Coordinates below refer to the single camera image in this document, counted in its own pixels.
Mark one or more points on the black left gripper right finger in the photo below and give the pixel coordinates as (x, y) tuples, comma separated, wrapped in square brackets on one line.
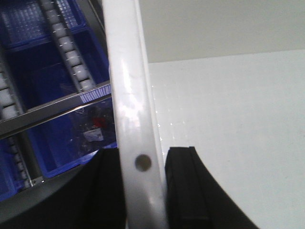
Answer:
[(194, 198)]

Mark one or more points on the white roller conveyor track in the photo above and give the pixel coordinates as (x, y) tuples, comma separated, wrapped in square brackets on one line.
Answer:
[(67, 47)]

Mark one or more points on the red items in bin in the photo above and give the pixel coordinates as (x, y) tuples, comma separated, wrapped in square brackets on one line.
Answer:
[(99, 122)]

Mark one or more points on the blue bin lower shelf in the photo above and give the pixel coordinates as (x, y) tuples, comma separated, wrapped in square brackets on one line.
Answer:
[(57, 146)]

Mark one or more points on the white plastic tote crate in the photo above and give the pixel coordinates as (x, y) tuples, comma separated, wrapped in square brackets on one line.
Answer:
[(224, 76)]

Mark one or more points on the steel shelf crossbar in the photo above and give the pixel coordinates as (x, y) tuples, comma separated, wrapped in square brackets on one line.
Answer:
[(55, 109)]

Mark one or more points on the blue plastic bin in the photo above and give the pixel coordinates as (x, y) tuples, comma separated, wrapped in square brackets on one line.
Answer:
[(35, 63)]

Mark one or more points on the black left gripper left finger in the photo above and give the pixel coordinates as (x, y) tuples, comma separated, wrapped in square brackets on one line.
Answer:
[(90, 197)]

